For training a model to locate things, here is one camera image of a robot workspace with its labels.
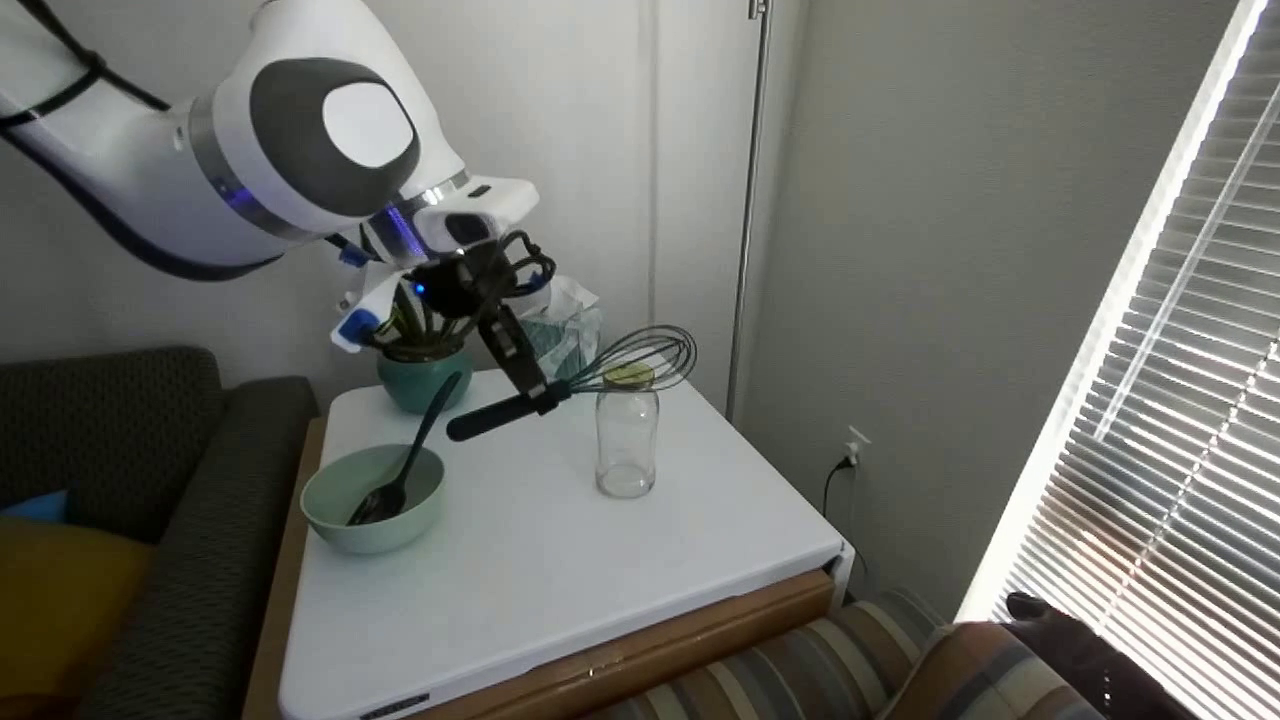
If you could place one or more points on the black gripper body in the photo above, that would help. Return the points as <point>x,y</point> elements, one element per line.
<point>473,276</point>

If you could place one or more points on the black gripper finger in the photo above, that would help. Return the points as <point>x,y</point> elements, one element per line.
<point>504,351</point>
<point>537,390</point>

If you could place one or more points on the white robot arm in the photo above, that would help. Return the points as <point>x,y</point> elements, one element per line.
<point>267,144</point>

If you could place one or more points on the black plastic spoon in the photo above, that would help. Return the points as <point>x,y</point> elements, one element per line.
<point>421,449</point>

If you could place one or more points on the teal patterned tissue box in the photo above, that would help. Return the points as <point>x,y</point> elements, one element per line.
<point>577,321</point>

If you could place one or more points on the snake plant in teal pot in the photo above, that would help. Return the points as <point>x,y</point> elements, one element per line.
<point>421,381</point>

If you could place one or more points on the glass jar with yellow lid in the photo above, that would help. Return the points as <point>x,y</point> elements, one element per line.
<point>625,445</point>

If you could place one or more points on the white table board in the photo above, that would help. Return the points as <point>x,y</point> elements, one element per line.
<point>561,574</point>

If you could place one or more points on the pale green bowl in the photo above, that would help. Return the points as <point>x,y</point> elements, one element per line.
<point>400,530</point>

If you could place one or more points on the thin vertical pole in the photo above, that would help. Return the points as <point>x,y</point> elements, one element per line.
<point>744,201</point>

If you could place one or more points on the wooden table base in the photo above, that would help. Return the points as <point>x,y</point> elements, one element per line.
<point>666,650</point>

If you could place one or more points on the dark grey sofa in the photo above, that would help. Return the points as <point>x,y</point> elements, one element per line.
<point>202,534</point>

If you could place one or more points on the striped sofa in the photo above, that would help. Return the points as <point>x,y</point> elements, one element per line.
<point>800,675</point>

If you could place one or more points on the blue cushion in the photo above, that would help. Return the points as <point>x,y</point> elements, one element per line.
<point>36,510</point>

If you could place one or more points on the yellow cushion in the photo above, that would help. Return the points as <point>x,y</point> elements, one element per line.
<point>62,603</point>

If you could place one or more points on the dark brown throw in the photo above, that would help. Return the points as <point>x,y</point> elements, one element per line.
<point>1092,661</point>

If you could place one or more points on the white window blinds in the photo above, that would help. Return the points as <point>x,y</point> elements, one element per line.
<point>1184,440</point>

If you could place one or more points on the white wall outlet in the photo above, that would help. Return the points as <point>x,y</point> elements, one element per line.
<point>855,445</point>

